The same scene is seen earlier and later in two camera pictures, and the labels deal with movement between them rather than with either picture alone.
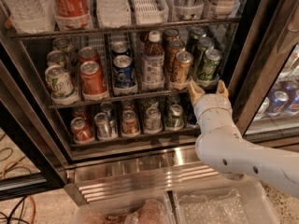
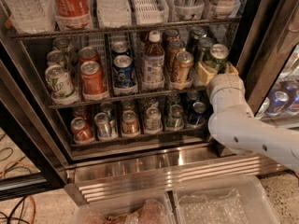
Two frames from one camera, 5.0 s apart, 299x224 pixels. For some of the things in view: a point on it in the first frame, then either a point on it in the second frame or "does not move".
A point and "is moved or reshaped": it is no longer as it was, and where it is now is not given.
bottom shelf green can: (175, 119) does not move
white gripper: (212, 104) to (224, 84)
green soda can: (209, 68) is moved or reshaped
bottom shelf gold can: (129, 122) does not move
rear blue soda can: (120, 48) does not move
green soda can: (195, 34) does not move
